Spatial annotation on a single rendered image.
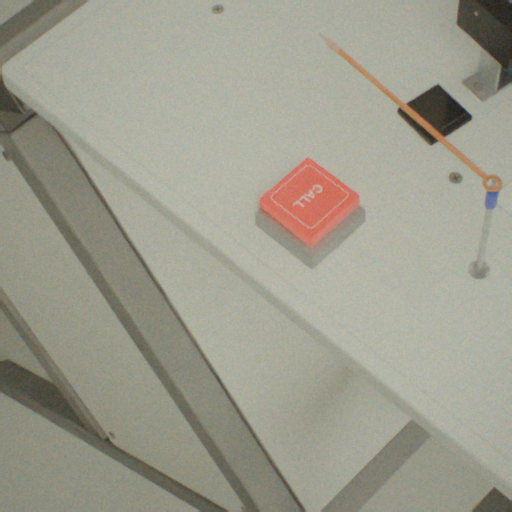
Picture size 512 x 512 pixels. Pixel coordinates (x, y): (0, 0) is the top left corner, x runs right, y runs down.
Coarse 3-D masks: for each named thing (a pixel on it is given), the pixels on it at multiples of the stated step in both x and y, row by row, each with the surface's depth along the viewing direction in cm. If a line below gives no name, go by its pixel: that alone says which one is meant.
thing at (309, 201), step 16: (304, 160) 94; (288, 176) 93; (304, 176) 93; (320, 176) 93; (272, 192) 92; (288, 192) 92; (304, 192) 92; (320, 192) 92; (336, 192) 92; (352, 192) 92; (272, 208) 92; (288, 208) 91; (304, 208) 91; (320, 208) 91; (336, 208) 91; (352, 208) 92; (288, 224) 91; (304, 224) 91; (320, 224) 91; (336, 224) 92; (304, 240) 91
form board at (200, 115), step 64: (128, 0) 107; (192, 0) 107; (256, 0) 107; (320, 0) 106; (384, 0) 106; (448, 0) 106; (64, 64) 104; (128, 64) 104; (192, 64) 103; (256, 64) 103; (320, 64) 103; (384, 64) 102; (448, 64) 102; (64, 128) 101; (128, 128) 100; (192, 128) 100; (256, 128) 100; (320, 128) 99; (384, 128) 99; (192, 192) 97; (256, 192) 96; (384, 192) 96; (448, 192) 96; (256, 256) 94; (384, 256) 93; (448, 256) 93; (320, 320) 91; (384, 320) 90; (448, 320) 90; (384, 384) 88; (448, 384) 87; (448, 448) 87
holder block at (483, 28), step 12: (468, 0) 94; (480, 0) 93; (492, 0) 93; (504, 0) 93; (468, 12) 95; (480, 12) 94; (492, 12) 93; (504, 12) 93; (456, 24) 97; (468, 24) 96; (480, 24) 95; (492, 24) 93; (504, 24) 92; (480, 36) 95; (492, 36) 94; (504, 36) 93; (492, 48) 95; (504, 48) 94; (504, 60) 94
